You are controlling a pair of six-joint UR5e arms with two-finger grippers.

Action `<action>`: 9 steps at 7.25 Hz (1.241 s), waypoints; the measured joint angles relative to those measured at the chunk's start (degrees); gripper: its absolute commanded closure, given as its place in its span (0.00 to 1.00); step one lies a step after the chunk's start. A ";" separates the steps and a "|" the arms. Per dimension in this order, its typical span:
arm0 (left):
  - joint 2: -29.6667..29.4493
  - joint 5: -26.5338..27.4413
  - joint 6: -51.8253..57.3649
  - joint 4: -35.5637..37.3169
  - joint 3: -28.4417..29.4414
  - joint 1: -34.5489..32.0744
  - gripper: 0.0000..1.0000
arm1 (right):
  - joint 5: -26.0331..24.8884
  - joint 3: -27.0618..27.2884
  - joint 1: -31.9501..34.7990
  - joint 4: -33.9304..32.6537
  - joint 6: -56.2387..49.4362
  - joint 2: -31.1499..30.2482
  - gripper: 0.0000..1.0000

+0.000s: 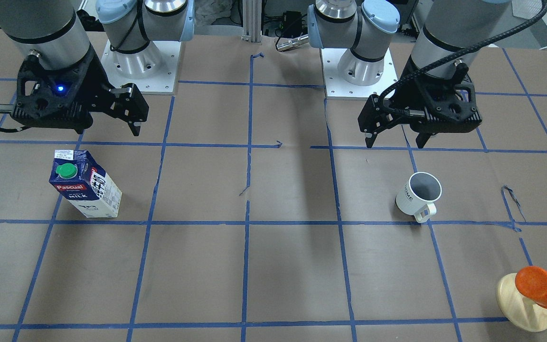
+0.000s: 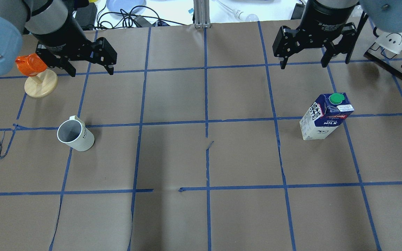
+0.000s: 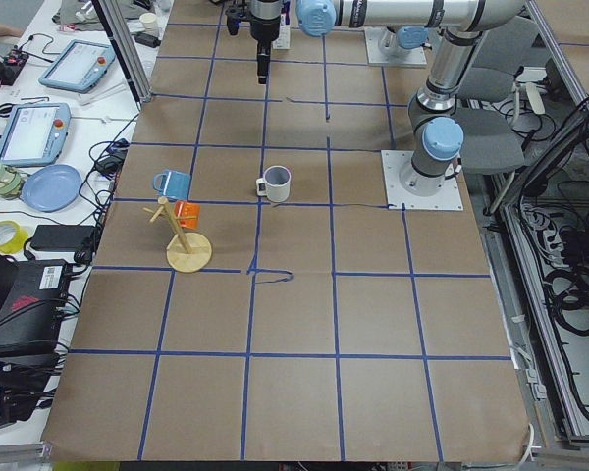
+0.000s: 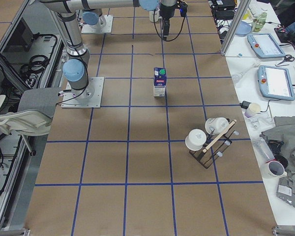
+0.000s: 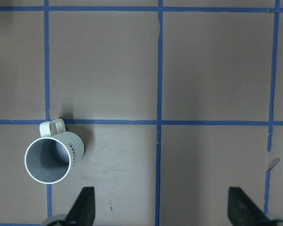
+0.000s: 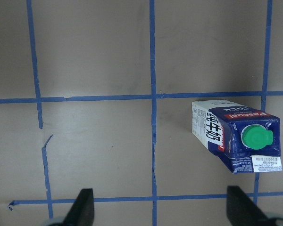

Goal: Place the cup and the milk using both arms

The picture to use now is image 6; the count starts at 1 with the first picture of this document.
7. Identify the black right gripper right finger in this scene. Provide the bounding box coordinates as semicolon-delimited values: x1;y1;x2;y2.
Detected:
226;186;271;226

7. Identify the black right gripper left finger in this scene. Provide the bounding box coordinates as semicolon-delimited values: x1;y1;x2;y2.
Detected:
62;188;95;226

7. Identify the blue white milk carton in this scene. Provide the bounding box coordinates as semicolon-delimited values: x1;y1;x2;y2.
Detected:
191;100;282;174

